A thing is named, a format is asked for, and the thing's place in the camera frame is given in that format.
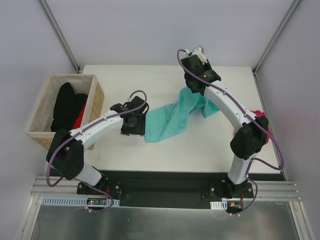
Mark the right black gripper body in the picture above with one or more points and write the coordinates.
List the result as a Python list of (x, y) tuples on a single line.
[(191, 85)]

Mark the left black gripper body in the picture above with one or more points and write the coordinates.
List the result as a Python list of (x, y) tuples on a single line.
[(140, 124)]

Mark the teal t-shirt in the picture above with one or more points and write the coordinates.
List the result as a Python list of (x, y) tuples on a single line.
[(171, 120)]

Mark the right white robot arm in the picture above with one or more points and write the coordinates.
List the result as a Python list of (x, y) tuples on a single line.
[(250, 130)]

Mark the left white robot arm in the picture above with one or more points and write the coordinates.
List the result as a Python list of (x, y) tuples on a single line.
[(66, 153)]

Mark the red garment in basket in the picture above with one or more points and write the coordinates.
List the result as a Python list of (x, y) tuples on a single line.
[(79, 119)]

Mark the black garment in basket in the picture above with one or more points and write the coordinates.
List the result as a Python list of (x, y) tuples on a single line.
[(67, 106)]

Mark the pink folded t-shirt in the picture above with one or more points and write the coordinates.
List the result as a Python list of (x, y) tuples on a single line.
[(261, 118)]

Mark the wicker laundry basket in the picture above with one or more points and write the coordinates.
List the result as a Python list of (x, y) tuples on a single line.
[(42, 117)]

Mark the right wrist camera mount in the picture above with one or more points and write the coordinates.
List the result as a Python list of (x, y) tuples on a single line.
[(199, 52)]

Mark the right aluminium corner post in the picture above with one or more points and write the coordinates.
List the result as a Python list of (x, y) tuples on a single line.
[(277, 34)]

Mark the aluminium corner post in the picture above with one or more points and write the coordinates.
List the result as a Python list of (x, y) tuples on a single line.
[(59, 35), (277, 34)]

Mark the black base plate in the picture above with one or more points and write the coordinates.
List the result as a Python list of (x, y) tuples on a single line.
[(179, 190)]

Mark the aluminium rail frame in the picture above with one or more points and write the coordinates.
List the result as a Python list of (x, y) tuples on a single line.
[(277, 191)]

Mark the left aluminium corner post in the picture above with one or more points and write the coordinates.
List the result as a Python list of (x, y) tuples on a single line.
[(59, 35)]

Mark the left white cable duct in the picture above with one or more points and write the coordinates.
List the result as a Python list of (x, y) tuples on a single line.
[(67, 201)]

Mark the white cable duct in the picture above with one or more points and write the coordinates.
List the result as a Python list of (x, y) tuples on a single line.
[(219, 205), (67, 201)]

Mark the right white cable duct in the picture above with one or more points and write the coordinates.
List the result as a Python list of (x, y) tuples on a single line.
[(219, 205)]

